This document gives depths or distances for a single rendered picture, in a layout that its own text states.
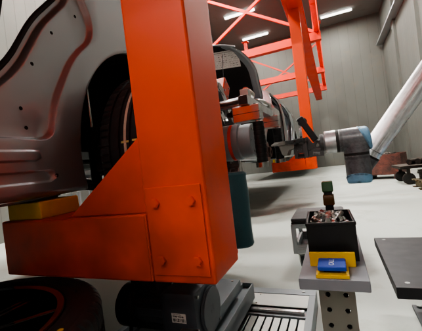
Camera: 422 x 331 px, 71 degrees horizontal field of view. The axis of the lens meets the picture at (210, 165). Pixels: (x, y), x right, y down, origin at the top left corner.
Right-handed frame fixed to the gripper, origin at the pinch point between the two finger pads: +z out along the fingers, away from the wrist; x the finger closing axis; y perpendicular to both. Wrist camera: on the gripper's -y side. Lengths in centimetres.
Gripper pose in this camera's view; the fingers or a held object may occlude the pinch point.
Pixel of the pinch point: (273, 144)
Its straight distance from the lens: 130.8
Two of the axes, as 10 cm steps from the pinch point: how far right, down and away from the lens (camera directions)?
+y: 1.2, 9.9, 0.0
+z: -9.2, 1.1, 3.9
